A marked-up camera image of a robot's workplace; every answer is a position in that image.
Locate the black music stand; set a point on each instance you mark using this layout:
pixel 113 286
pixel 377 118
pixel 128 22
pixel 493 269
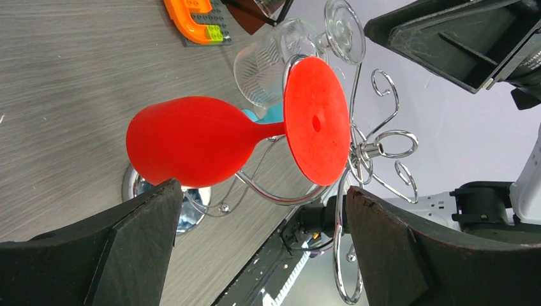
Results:
pixel 284 11

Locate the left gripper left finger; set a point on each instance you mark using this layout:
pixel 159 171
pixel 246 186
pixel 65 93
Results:
pixel 119 256

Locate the orange letter e toy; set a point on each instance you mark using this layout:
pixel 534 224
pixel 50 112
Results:
pixel 180 11

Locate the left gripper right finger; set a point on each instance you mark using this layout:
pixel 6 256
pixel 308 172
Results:
pixel 405 259

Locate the small clear glass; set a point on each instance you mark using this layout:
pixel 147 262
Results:
pixel 259 68

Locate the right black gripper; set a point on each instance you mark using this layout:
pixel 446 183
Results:
pixel 468 43

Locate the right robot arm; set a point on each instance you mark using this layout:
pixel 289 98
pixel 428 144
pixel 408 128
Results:
pixel 501 211

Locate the red wine glass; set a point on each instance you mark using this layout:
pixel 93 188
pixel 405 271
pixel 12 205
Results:
pixel 236 131

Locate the green lego brick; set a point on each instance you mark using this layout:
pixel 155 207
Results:
pixel 213 34

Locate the grey lego baseplate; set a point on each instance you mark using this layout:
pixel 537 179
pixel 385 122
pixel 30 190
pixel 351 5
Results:
pixel 216 19

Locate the chrome wine glass rack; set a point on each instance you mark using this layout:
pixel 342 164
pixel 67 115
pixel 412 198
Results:
pixel 338 169

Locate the blue wine glass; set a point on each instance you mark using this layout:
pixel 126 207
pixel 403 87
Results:
pixel 263 115

